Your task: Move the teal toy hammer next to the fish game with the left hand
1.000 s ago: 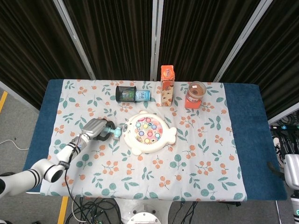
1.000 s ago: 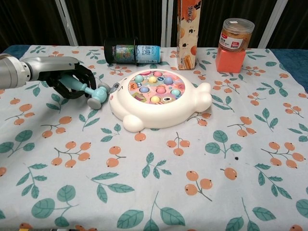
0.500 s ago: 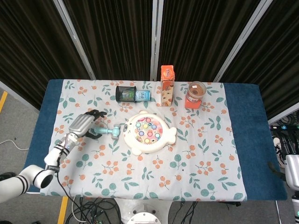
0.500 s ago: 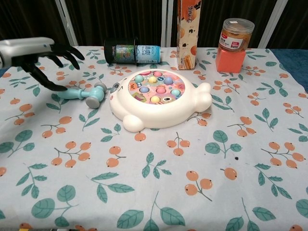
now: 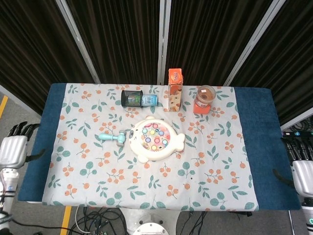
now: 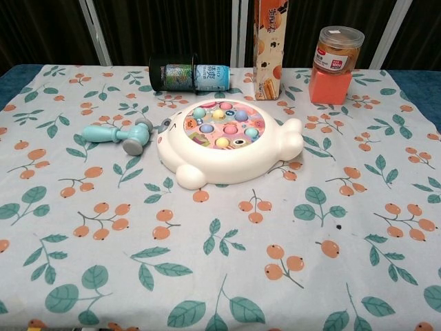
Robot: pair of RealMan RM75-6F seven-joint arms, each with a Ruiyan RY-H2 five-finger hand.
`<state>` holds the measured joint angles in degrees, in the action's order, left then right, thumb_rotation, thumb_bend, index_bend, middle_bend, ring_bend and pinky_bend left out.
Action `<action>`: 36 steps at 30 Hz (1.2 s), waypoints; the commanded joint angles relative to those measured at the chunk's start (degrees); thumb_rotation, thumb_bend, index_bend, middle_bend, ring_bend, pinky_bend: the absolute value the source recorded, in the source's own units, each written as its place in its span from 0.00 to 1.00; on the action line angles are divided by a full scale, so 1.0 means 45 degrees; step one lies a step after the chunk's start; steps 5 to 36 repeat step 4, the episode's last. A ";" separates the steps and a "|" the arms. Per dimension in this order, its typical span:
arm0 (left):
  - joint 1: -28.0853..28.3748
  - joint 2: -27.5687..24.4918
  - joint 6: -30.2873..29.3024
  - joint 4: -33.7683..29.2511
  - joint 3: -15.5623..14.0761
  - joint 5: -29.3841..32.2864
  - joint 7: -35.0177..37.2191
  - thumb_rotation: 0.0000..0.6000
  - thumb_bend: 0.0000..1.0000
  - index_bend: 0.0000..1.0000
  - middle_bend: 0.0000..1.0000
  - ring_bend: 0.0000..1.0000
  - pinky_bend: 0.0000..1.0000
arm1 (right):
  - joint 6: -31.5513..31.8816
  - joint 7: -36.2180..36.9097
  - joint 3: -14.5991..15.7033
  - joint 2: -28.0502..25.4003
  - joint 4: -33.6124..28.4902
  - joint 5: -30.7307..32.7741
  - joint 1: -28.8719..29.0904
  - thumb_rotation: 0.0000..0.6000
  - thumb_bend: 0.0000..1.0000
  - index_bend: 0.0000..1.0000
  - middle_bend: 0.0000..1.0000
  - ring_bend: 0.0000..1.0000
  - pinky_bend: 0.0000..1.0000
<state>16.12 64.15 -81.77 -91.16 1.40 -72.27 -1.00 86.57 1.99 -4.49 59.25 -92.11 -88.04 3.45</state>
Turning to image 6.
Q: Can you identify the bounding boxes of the teal toy hammer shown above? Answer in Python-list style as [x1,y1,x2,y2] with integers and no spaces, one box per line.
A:
[81,117,154,157]

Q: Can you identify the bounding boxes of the white whack-a-mole toy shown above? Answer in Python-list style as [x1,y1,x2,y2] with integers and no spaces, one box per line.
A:
[156,99,304,190]

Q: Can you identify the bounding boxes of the floral print tablecloth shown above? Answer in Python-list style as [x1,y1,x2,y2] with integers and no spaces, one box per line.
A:
[0,64,441,331]

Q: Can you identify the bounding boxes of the black mesh pen cup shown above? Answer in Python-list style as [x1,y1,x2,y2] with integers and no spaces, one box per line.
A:
[149,52,200,94]

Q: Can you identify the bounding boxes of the tall orange snack box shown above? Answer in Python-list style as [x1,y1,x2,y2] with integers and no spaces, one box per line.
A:
[253,0,284,101]

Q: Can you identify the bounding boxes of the orange cube block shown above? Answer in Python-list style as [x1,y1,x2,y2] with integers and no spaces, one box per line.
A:
[309,67,353,105]

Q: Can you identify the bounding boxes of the clear plastic cookie jar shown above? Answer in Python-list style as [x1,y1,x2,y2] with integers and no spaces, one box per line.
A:
[312,26,365,74]

